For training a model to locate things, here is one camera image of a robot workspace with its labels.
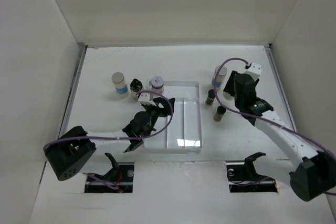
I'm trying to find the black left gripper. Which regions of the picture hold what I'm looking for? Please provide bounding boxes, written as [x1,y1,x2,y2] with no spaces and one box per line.
[143,97,174,138]

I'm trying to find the red-label white-lid jar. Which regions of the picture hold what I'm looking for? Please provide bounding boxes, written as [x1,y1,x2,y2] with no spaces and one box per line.
[149,76,164,95]

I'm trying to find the blue-label white bead jar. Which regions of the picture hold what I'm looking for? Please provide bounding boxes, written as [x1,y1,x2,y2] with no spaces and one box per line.
[211,65,227,89]

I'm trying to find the black-cap red-label spice bottle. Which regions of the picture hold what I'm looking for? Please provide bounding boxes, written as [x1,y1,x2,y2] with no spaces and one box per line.
[213,106,226,122]

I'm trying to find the black-top white powder bottle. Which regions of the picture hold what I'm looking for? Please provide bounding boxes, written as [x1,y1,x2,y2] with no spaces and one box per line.
[130,79,143,101]

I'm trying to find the blue-label silver-lid jar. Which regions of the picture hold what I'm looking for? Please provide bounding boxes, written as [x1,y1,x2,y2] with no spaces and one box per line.
[111,72,128,95]

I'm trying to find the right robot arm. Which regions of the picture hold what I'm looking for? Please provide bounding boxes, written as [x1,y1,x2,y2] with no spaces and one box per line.
[228,71,335,201]

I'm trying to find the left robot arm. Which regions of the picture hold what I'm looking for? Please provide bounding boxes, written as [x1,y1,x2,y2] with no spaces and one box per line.
[43,97,175,181]

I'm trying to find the white plastic organizer tray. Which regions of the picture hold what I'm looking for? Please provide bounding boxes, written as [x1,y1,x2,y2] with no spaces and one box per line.
[143,81,202,154]

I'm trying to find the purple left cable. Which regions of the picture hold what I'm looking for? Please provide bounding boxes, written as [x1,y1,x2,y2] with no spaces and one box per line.
[43,90,175,154]

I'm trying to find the purple cable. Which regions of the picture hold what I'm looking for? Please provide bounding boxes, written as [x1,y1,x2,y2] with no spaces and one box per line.
[213,58,336,196]
[43,90,175,154]

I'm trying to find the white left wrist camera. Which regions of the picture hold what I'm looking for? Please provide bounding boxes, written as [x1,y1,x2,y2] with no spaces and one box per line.
[138,92,154,105]

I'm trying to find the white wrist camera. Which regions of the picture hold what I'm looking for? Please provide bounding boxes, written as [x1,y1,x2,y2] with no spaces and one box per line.
[245,62,262,81]
[138,92,154,105]

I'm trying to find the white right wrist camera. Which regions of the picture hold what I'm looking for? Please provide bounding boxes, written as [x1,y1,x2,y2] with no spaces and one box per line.
[245,62,262,81]

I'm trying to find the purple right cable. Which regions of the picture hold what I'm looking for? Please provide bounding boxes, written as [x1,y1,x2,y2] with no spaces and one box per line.
[213,58,336,196]

